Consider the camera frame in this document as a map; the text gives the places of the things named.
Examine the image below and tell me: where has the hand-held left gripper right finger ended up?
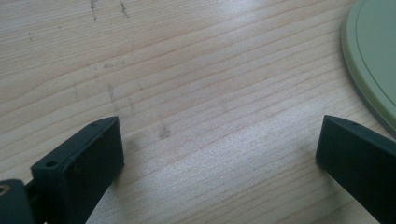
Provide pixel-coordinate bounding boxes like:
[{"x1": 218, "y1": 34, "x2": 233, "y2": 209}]
[{"x1": 315, "y1": 114, "x2": 396, "y2": 224}]

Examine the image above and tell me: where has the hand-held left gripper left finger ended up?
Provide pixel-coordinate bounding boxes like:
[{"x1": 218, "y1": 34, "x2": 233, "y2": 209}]
[{"x1": 30, "y1": 115, "x2": 126, "y2": 224}]

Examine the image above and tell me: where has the green round plate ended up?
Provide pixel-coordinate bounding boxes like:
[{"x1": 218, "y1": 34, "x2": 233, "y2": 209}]
[{"x1": 340, "y1": 0, "x2": 396, "y2": 138}]

